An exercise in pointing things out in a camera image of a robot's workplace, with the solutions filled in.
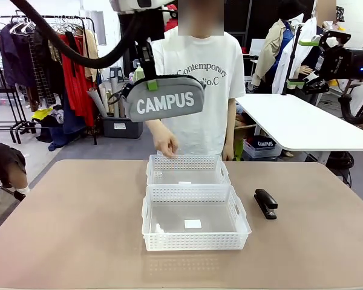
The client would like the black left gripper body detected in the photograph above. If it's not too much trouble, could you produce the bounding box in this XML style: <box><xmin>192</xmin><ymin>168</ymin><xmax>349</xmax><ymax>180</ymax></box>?
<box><xmin>135</xmin><ymin>37</ymin><xmax>154</xmax><ymax>63</ymax></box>

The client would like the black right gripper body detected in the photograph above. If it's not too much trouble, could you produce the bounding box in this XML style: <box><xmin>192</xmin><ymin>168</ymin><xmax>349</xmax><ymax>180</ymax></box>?
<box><xmin>319</xmin><ymin>45</ymin><xmax>363</xmax><ymax>82</ymax></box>

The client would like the grey CAMPUS pencil pouch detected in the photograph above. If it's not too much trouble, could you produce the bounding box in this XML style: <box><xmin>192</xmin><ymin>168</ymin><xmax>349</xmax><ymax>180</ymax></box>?
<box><xmin>108</xmin><ymin>73</ymin><xmax>207</xmax><ymax>123</ymax></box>

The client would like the black stapler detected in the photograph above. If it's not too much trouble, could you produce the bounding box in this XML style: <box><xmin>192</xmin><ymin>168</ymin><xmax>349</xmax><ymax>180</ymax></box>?
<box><xmin>253</xmin><ymin>188</ymin><xmax>279</xmax><ymax>221</ymax></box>

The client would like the person's left forearm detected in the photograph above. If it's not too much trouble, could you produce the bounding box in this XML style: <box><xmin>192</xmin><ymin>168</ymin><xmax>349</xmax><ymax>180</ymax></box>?
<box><xmin>223</xmin><ymin>120</ymin><xmax>237</xmax><ymax>149</ymax></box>

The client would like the person's right forearm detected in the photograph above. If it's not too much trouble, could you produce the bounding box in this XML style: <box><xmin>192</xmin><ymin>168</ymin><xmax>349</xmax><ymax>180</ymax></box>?
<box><xmin>146</xmin><ymin>119</ymin><xmax>170</xmax><ymax>143</ymax></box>

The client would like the person's right hand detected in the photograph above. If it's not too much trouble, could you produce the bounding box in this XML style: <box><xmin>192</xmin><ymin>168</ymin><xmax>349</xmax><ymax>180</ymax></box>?
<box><xmin>155</xmin><ymin>132</ymin><xmax>180</xmax><ymax>159</ymax></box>

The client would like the person's left hand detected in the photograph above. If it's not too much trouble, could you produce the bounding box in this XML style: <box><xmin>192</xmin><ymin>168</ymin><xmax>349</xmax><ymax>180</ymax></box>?
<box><xmin>222</xmin><ymin>144</ymin><xmax>235</xmax><ymax>162</ymax></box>

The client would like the light green table cloth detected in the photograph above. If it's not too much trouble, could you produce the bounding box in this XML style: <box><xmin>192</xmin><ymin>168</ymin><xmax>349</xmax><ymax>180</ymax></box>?
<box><xmin>132</xmin><ymin>66</ymin><xmax>145</xmax><ymax>83</ymax></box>

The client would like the dark grey stool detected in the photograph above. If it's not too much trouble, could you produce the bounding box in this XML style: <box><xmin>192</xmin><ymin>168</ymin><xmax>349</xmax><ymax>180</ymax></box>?
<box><xmin>109</xmin><ymin>66</ymin><xmax>123</xmax><ymax>82</ymax></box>

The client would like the black stand pole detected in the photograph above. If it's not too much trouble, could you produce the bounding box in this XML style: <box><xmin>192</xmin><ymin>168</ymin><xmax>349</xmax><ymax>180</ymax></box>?
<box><xmin>283</xmin><ymin>23</ymin><xmax>305</xmax><ymax>97</ymax></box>

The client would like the tall grey paper roll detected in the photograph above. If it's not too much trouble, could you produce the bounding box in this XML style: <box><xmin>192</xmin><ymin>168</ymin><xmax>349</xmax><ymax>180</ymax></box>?
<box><xmin>110</xmin><ymin>77</ymin><xmax>120</xmax><ymax>118</ymax></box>

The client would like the mannequin with white coat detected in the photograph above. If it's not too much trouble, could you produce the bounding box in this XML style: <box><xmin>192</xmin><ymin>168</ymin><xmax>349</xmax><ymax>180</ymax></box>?
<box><xmin>272</xmin><ymin>16</ymin><xmax>324</xmax><ymax>103</ymax></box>

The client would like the person in red hoodie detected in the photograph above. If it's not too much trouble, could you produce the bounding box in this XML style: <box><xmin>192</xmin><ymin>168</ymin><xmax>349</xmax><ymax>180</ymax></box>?
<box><xmin>165</xmin><ymin>2</ymin><xmax>179</xmax><ymax>31</ymax></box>

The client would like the white work table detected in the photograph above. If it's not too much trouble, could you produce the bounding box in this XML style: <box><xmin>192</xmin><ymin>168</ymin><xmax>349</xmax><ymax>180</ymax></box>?
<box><xmin>234</xmin><ymin>93</ymin><xmax>363</xmax><ymax>166</ymax></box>

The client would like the thin white paper roll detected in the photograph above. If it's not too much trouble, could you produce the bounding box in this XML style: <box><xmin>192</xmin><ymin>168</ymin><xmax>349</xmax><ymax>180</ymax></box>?
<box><xmin>98</xmin><ymin>83</ymin><xmax>110</xmax><ymax>114</ymax></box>

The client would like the beige shirt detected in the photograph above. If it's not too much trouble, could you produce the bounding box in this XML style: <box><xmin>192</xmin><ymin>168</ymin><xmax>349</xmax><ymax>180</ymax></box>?
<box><xmin>83</xmin><ymin>28</ymin><xmax>105</xmax><ymax>84</ymax></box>

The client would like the mannequin with beige coat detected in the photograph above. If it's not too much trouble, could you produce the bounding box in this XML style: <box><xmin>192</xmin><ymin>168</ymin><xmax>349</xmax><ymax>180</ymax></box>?
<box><xmin>250</xmin><ymin>18</ymin><xmax>297</xmax><ymax>88</ymax></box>

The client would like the wide grey paper roll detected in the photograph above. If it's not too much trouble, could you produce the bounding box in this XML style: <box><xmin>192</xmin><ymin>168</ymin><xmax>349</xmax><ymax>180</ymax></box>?
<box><xmin>87</xmin><ymin>87</ymin><xmax>109</xmax><ymax>118</ymax></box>

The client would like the dark grey storage bin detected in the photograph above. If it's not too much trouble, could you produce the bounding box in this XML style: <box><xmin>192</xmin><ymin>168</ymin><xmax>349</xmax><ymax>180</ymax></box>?
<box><xmin>101</xmin><ymin>114</ymin><xmax>145</xmax><ymax>139</ymax></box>

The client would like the small white board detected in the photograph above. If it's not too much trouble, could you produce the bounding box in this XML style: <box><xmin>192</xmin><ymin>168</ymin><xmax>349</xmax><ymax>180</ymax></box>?
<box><xmin>249</xmin><ymin>38</ymin><xmax>266</xmax><ymax>57</ymax></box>

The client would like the person in white T-shirt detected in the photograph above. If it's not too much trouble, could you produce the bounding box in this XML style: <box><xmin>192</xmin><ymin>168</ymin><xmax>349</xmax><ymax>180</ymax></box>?
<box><xmin>145</xmin><ymin>0</ymin><xmax>246</xmax><ymax>163</ymax></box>

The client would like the black metal clothes rack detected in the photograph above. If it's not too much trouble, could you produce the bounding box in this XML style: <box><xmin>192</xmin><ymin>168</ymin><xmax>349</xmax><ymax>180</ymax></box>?
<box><xmin>0</xmin><ymin>10</ymin><xmax>98</xmax><ymax>146</ymax></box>

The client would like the red dress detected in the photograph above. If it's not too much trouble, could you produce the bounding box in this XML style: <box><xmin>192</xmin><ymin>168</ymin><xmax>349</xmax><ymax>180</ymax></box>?
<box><xmin>57</xmin><ymin>32</ymin><xmax>97</xmax><ymax>127</ymax></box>

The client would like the dark CAMPUS pouch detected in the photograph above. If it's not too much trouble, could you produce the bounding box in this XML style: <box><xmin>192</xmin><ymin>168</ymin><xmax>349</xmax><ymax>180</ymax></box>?
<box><xmin>252</xmin><ymin>136</ymin><xmax>276</xmax><ymax>149</ymax></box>

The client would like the cardboard box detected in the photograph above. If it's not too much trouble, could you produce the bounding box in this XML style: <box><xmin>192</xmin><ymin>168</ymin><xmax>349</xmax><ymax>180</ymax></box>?
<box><xmin>234</xmin><ymin>123</ymin><xmax>257</xmax><ymax>143</ymax></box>

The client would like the white basket under table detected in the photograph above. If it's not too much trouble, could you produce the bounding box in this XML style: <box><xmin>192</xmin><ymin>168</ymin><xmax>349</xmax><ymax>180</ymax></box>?
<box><xmin>243</xmin><ymin>136</ymin><xmax>283</xmax><ymax>160</ymax></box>

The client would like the olive patterned garment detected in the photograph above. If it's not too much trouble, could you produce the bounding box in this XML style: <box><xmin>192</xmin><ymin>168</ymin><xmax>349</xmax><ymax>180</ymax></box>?
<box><xmin>48</xmin><ymin>42</ymin><xmax>63</xmax><ymax>66</ymax></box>

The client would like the blue denim clothes pile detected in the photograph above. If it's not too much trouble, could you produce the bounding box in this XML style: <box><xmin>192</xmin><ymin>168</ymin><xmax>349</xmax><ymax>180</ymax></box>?
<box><xmin>48</xmin><ymin>104</ymin><xmax>87</xmax><ymax>152</ymax></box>

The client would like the white perforated plastic basket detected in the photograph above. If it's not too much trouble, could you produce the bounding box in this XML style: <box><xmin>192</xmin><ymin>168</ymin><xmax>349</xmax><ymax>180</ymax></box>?
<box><xmin>145</xmin><ymin>153</ymin><xmax>233</xmax><ymax>187</ymax></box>
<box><xmin>141</xmin><ymin>184</ymin><xmax>252</xmax><ymax>251</ymax></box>

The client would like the brown checked garment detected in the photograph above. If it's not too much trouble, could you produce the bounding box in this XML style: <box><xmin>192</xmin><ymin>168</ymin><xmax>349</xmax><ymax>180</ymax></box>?
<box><xmin>27</xmin><ymin>25</ymin><xmax>58</xmax><ymax>111</ymax></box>

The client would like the black clothes pile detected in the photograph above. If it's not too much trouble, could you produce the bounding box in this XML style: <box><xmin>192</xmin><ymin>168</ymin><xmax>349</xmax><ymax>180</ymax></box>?
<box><xmin>36</xmin><ymin>114</ymin><xmax>64</xmax><ymax>143</ymax></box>

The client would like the yellow cloth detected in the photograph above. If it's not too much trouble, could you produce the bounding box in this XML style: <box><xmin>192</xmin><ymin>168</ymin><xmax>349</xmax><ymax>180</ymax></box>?
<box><xmin>31</xmin><ymin>108</ymin><xmax>54</xmax><ymax>121</ymax></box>

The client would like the dark purple jacket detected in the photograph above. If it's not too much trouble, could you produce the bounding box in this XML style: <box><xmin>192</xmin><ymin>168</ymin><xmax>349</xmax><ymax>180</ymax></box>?
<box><xmin>0</xmin><ymin>23</ymin><xmax>30</xmax><ymax>88</ymax></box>

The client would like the seated person in black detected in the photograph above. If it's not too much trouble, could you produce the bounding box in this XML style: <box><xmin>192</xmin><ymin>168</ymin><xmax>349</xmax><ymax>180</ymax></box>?
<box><xmin>0</xmin><ymin>119</ymin><xmax>28</xmax><ymax>202</ymax></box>

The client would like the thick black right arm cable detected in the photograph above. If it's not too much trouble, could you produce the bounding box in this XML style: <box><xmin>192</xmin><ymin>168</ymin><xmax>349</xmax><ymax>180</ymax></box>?
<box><xmin>338</xmin><ymin>79</ymin><xmax>363</xmax><ymax>125</ymax></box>

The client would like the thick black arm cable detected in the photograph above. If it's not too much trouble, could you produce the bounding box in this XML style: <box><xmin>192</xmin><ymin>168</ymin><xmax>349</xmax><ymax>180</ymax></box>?
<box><xmin>9</xmin><ymin>0</ymin><xmax>148</xmax><ymax>70</ymax></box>
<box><xmin>338</xmin><ymin>79</ymin><xmax>363</xmax><ymax>125</ymax></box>

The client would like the white wall panel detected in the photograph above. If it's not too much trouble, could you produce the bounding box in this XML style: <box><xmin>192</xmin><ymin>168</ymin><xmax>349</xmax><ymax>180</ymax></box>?
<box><xmin>80</xmin><ymin>10</ymin><xmax>106</xmax><ymax>46</ymax></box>

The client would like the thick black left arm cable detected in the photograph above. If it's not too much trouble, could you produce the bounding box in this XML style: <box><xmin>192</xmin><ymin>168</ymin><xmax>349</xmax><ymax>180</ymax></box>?
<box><xmin>9</xmin><ymin>0</ymin><xmax>148</xmax><ymax>70</ymax></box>

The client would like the black cable bundle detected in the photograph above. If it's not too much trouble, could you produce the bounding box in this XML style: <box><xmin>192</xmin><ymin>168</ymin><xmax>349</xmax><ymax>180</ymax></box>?
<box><xmin>326</xmin><ymin>150</ymin><xmax>355</xmax><ymax>187</ymax></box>

